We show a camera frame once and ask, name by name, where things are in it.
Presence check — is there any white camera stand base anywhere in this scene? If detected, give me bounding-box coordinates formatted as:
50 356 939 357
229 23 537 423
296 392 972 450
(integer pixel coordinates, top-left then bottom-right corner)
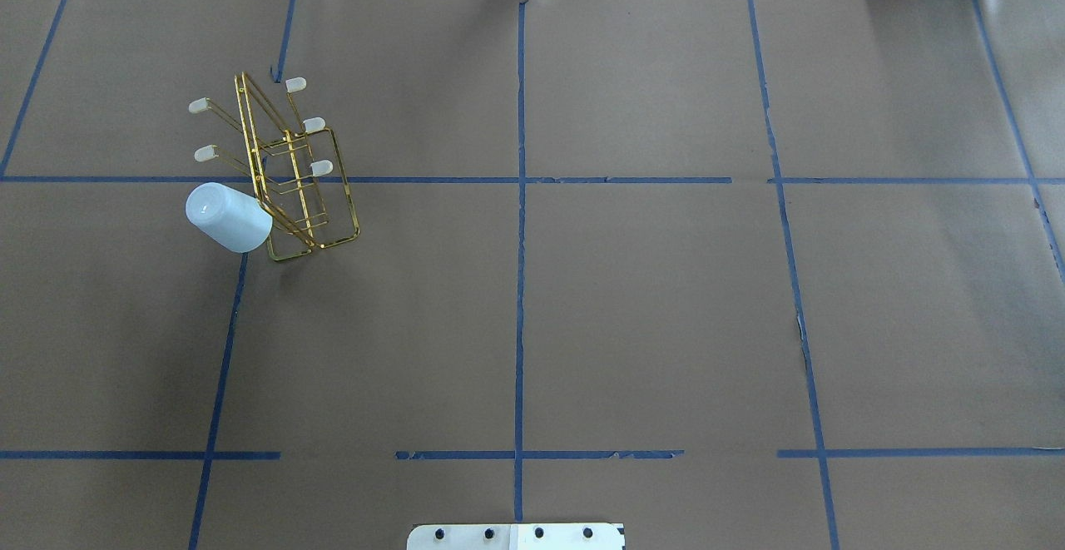
406 523 627 549

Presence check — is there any light blue plastic cup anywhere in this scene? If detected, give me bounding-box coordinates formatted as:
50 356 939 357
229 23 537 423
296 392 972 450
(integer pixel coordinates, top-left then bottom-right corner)
184 182 274 253

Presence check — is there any gold wire cup holder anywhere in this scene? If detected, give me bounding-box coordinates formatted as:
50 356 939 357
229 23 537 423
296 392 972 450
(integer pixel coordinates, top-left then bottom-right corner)
187 72 361 263

